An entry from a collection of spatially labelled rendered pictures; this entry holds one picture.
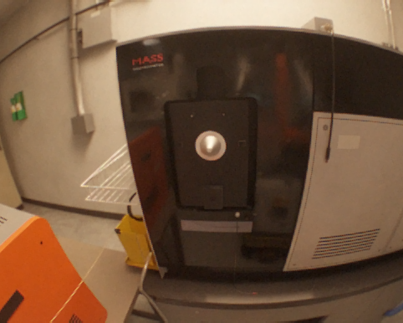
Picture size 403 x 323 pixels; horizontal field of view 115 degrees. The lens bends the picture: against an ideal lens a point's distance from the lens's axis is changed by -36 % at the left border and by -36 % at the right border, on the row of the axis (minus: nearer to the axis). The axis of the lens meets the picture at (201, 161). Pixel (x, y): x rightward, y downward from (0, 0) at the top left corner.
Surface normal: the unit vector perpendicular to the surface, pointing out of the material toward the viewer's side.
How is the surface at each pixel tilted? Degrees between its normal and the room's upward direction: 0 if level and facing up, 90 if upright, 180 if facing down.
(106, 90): 90
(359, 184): 90
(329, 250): 90
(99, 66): 90
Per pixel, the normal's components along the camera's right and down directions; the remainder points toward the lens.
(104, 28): -0.15, 0.38
